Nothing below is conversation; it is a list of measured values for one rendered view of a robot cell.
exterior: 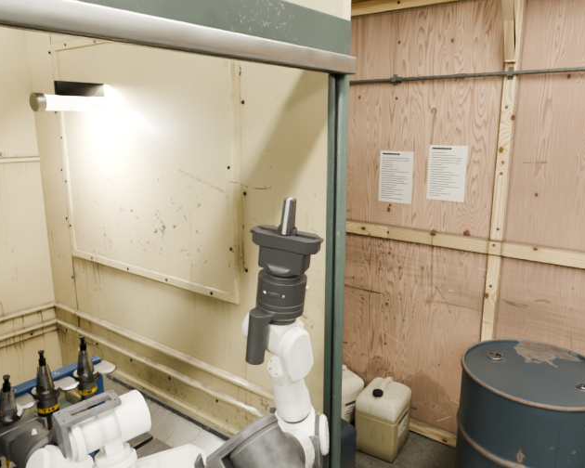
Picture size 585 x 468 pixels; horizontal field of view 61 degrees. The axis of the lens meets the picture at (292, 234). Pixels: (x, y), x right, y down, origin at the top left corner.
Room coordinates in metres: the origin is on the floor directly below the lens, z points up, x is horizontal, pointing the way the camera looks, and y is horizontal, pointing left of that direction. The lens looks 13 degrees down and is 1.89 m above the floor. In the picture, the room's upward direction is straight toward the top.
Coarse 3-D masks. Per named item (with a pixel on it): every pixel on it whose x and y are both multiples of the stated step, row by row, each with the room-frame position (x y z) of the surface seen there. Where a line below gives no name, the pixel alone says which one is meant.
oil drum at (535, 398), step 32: (480, 352) 2.09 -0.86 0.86; (512, 352) 2.09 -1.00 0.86; (544, 352) 2.09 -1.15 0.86; (576, 352) 2.05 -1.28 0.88; (480, 384) 1.79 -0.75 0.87; (512, 384) 1.80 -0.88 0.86; (544, 384) 1.80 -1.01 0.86; (576, 384) 1.80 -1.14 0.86; (480, 416) 1.79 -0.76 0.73; (512, 416) 1.68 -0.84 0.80; (544, 416) 1.63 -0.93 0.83; (576, 416) 1.61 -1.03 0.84; (480, 448) 1.77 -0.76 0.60; (512, 448) 1.68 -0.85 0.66; (544, 448) 1.63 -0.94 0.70; (576, 448) 1.61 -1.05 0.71
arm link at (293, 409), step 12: (300, 384) 0.87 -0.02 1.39; (276, 396) 0.88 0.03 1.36; (288, 396) 0.87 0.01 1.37; (300, 396) 0.88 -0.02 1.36; (276, 408) 0.90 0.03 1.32; (288, 408) 0.87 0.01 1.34; (300, 408) 0.88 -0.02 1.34; (312, 408) 0.92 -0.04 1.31; (288, 420) 0.89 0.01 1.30; (300, 420) 0.89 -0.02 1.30; (312, 420) 0.90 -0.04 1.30; (312, 432) 0.88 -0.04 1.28
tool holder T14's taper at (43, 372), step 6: (42, 366) 1.13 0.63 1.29; (48, 366) 1.15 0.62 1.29; (36, 372) 1.14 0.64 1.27; (42, 372) 1.13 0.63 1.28; (48, 372) 1.14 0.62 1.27; (36, 378) 1.13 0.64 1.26; (42, 378) 1.13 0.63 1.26; (48, 378) 1.14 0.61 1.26; (36, 384) 1.13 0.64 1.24; (42, 384) 1.13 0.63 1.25; (48, 384) 1.13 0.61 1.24; (54, 384) 1.15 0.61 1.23; (36, 390) 1.13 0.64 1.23; (42, 390) 1.12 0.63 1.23; (48, 390) 1.13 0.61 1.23
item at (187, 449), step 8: (176, 448) 0.70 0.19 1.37; (184, 448) 0.69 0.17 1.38; (192, 448) 0.70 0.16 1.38; (200, 448) 0.71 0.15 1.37; (152, 456) 0.69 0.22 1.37; (160, 456) 0.69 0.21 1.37; (168, 456) 0.68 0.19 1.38; (176, 456) 0.67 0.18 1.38; (184, 456) 0.67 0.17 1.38; (192, 456) 0.67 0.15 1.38; (200, 456) 0.57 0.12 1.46; (128, 464) 0.63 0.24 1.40; (136, 464) 0.67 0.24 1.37; (144, 464) 0.67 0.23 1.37; (152, 464) 0.66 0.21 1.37; (160, 464) 0.66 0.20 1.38; (168, 464) 0.65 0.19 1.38; (176, 464) 0.65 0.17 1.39; (184, 464) 0.64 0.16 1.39; (192, 464) 0.65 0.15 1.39; (200, 464) 0.56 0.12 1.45
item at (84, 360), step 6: (78, 354) 1.22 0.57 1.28; (84, 354) 1.22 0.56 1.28; (78, 360) 1.22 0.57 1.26; (84, 360) 1.22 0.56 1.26; (90, 360) 1.23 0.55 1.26; (78, 366) 1.22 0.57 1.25; (84, 366) 1.22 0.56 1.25; (90, 366) 1.23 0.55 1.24; (78, 372) 1.21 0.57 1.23; (84, 372) 1.21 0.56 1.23; (90, 372) 1.22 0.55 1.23
